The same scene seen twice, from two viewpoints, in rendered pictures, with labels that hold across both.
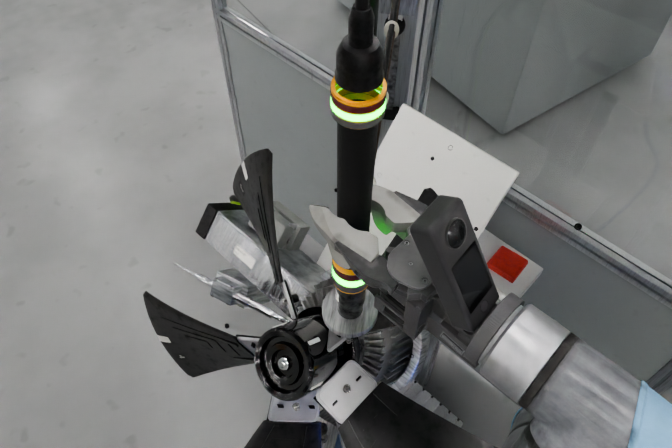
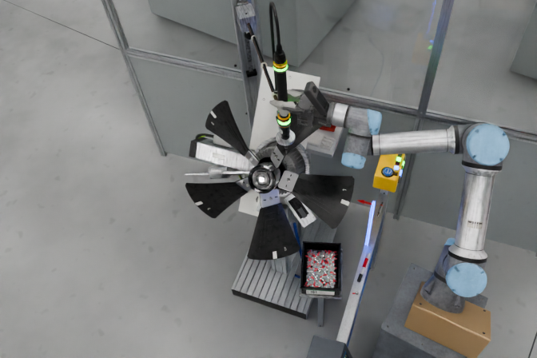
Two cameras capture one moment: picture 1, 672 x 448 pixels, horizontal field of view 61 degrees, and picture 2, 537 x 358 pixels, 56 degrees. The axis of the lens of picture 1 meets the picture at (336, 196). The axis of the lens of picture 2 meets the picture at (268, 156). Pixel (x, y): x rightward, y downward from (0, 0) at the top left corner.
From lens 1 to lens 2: 116 cm
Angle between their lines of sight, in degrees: 11
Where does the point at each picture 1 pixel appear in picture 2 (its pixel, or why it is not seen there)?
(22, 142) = not seen: outside the picture
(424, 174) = not seen: hidden behind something
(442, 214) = (309, 85)
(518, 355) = (339, 113)
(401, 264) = (302, 105)
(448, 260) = (315, 96)
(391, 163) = (267, 92)
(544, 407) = (348, 122)
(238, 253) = (215, 156)
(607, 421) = (362, 118)
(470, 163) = (300, 80)
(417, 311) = (311, 116)
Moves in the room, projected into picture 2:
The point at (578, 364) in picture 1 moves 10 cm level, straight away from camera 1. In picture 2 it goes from (352, 109) to (361, 89)
